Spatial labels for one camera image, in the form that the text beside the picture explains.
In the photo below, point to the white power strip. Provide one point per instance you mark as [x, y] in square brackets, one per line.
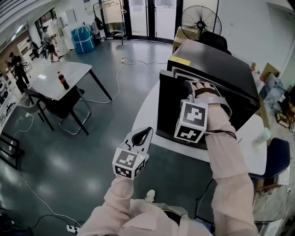
[123, 60]
[73, 228]

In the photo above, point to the person's right hand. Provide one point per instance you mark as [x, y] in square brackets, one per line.
[205, 87]

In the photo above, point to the blue wrapped bundle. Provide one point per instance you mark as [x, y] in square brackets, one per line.
[83, 39]

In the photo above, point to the dark blue chair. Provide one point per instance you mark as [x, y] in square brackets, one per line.
[280, 156]

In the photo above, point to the black mini fridge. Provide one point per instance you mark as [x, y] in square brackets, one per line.
[207, 60]

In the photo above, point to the black metal frame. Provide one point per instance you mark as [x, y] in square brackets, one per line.
[11, 152]

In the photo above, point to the person's leg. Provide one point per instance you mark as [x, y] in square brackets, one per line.
[170, 208]

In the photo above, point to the black cantilever chair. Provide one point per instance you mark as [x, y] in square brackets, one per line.
[62, 108]

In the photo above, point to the black office chair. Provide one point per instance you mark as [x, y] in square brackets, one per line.
[214, 42]

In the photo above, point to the white box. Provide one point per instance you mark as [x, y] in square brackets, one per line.
[284, 176]

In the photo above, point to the person's torso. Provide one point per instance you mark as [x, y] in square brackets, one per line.
[149, 219]

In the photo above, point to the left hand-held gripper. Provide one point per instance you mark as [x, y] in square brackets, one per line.
[126, 162]

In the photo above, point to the brown cardboard sheet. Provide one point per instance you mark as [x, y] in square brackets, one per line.
[270, 70]

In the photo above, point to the grey chair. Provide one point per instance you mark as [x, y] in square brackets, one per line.
[32, 108]

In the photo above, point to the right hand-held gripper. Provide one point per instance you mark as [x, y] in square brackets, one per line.
[192, 117]

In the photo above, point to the grey marbled panel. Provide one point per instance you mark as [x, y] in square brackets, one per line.
[272, 91]

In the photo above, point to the translucent cup with pale lid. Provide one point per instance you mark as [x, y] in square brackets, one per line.
[261, 138]

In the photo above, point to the person's right forearm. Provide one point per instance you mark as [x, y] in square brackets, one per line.
[230, 179]

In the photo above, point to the black coat rack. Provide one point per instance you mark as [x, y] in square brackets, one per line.
[122, 25]

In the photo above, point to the dark wrist band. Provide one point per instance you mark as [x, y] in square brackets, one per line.
[221, 132]

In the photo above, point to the dark device with blue screen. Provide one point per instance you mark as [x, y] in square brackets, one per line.
[204, 223]

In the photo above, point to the black framed glass doors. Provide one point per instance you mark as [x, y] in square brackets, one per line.
[151, 19]

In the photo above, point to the wooden frame stand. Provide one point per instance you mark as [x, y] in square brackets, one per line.
[283, 117]

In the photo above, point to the black bag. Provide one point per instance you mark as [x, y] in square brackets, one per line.
[99, 23]

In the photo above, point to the large cardboard box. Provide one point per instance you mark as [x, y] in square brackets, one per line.
[182, 38]

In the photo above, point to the white appliance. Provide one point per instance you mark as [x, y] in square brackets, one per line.
[268, 228]

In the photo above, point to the white storage cabinets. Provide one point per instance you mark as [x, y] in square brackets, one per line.
[63, 25]

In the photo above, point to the black pedestal fan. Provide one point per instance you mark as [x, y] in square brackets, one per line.
[200, 21]

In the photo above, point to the grey table with black legs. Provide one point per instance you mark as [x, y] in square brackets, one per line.
[62, 78]

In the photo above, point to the black monitor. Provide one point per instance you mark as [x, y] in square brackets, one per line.
[290, 94]

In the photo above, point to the person's left forearm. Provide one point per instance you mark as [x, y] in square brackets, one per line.
[117, 198]

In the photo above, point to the cola bottle with red cap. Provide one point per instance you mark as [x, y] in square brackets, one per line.
[63, 82]

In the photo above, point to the white rounded table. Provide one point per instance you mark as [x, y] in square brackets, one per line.
[147, 110]

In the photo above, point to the person's white shoe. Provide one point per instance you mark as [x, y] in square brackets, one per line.
[150, 196]

